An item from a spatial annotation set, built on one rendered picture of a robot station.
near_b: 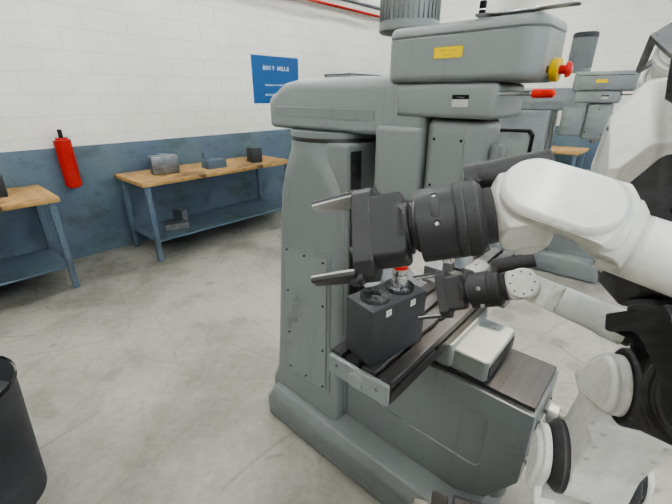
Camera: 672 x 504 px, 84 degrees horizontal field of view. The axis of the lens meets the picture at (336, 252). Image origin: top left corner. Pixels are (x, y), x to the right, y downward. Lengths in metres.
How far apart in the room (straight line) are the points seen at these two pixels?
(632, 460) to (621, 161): 0.51
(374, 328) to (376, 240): 0.65
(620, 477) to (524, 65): 0.94
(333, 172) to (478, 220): 1.12
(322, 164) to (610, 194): 1.21
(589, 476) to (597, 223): 0.63
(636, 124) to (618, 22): 7.24
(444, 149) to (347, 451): 1.41
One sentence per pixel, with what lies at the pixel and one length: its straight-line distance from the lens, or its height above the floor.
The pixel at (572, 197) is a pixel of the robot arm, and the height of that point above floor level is 1.61.
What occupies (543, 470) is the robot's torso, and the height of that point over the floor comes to 1.00.
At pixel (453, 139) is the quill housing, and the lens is 1.27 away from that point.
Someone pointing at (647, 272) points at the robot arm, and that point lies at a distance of 0.45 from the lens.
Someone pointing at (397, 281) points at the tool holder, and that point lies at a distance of 1.14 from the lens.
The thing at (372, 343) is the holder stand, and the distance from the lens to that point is 1.10.
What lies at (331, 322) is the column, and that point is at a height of 0.75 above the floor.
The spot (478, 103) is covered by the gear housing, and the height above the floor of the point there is 1.67.
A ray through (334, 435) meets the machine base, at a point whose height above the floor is 0.18.
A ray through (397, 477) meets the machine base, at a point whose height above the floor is 0.20.
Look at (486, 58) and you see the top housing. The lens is 1.21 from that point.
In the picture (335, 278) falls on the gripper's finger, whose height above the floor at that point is 1.49.
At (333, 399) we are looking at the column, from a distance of 1.97.
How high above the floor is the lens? 1.70
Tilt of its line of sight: 23 degrees down
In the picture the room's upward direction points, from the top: straight up
